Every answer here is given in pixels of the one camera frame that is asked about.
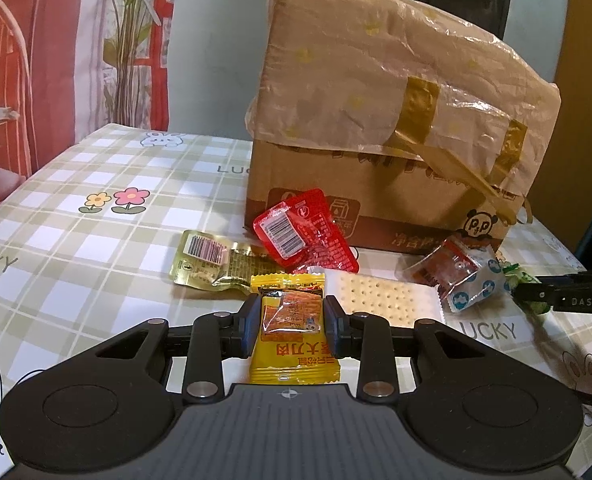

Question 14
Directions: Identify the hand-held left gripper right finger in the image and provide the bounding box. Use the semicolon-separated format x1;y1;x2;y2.
323;294;492;403

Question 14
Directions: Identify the clear dried meat packet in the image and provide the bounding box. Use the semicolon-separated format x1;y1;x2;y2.
408;237;479;293

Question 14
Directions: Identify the red translucent packet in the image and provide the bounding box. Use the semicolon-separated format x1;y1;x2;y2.
252;187;361;275

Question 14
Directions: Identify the small green packet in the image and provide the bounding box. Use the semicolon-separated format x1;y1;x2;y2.
501;262;552;317

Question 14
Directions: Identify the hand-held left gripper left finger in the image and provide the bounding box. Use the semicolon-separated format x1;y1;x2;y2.
93;294;261;403

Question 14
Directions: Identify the printed wall poster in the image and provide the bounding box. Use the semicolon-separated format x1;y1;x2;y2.
0;0;183;211

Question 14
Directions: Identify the yellow snack packet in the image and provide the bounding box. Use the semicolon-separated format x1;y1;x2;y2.
250;274;343;386

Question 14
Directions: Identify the blue and white packet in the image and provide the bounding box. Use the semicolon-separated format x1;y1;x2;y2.
441;255;509;313

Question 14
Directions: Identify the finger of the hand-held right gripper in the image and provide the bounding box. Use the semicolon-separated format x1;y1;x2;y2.
513;282;554;311

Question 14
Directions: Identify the checked tablecloth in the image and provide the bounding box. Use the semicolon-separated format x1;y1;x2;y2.
0;122;592;480

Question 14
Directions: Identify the gold foil packet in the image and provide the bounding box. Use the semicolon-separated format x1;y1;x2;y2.
168;230;277;293

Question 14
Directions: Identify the cardboard box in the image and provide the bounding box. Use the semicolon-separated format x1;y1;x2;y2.
243;137;524;261

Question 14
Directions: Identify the clear cracker packet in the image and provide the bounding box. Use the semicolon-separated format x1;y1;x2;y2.
296;267;447;326

